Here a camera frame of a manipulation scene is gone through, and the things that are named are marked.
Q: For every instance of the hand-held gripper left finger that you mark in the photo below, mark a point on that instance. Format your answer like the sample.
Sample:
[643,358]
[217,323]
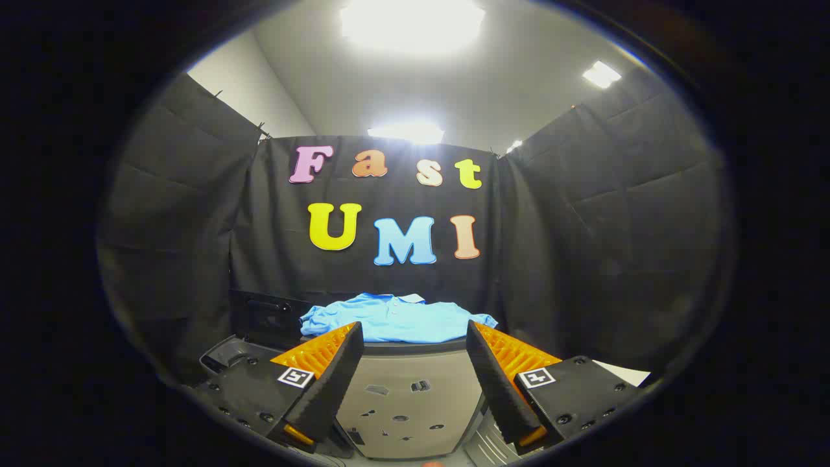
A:
[337,376]

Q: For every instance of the white paper sheet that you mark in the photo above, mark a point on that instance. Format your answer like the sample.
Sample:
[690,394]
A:
[626,374]

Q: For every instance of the light blue polo shirt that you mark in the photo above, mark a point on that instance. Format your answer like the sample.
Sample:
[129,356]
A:
[395,321]

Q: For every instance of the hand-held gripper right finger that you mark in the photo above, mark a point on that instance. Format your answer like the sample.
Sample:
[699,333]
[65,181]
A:
[496,383]

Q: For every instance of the ceiling light panel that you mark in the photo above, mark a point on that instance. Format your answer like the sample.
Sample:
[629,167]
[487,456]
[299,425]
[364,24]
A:
[602,74]
[412,23]
[407,133]

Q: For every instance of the black backdrop cloth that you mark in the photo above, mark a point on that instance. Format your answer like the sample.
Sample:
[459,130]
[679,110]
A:
[570,259]

